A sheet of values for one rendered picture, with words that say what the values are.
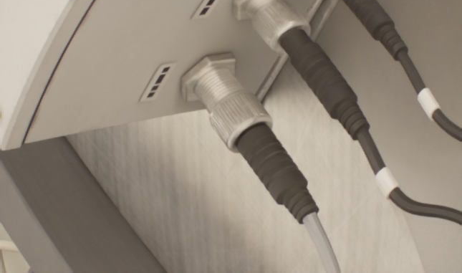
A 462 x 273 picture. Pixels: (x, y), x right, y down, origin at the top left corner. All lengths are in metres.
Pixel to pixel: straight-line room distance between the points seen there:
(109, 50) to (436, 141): 0.11
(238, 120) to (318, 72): 0.04
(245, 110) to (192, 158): 0.08
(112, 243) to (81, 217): 0.01
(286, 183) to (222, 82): 0.04
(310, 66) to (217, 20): 0.04
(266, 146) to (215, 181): 0.07
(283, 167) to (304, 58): 0.04
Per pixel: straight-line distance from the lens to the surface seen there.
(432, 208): 0.79
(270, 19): 0.82
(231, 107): 0.84
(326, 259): 0.82
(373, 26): 0.79
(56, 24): 0.78
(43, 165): 0.95
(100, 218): 0.94
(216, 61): 0.85
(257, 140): 0.84
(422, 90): 0.78
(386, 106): 0.85
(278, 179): 0.83
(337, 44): 0.86
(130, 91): 0.84
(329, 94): 0.81
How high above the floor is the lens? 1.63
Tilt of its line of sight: 8 degrees down
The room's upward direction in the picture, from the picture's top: 3 degrees counter-clockwise
